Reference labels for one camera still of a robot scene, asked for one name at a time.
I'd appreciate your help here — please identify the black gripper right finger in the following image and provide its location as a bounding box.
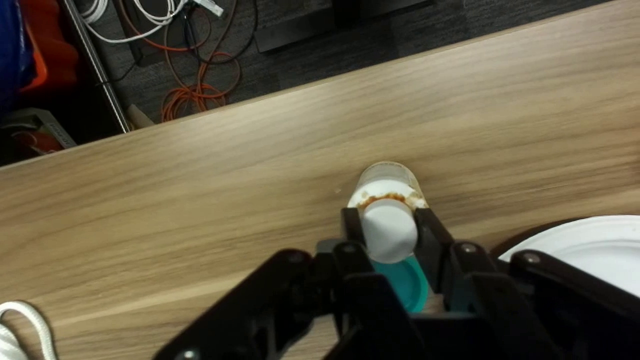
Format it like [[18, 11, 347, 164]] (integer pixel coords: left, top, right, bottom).
[[412, 206, 565, 360]]

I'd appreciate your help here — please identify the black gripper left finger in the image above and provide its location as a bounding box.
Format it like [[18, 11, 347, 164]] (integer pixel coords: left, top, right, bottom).
[[312, 206, 417, 360]]

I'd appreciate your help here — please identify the pill bottle green label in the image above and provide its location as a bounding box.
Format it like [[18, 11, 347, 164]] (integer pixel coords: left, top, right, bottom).
[[345, 158, 429, 266]]

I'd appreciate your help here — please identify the white paper plate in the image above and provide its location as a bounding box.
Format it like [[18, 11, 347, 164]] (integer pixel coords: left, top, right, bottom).
[[497, 214, 640, 300]]

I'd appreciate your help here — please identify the grey metal bar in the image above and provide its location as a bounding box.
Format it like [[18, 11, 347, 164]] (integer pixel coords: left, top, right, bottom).
[[61, 0, 134, 136]]

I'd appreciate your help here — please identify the blue orange bag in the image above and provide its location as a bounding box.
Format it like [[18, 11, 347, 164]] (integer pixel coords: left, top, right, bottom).
[[0, 0, 67, 117]]

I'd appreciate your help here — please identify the orange floor cable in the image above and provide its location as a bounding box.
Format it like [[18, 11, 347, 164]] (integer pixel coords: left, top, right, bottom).
[[156, 0, 261, 126]]

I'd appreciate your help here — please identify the white floor cable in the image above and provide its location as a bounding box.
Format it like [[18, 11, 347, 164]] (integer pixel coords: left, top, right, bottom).
[[78, 0, 226, 47]]

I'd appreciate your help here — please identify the white coiled table cable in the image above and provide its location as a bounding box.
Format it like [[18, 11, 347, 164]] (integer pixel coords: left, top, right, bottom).
[[0, 299, 60, 360]]

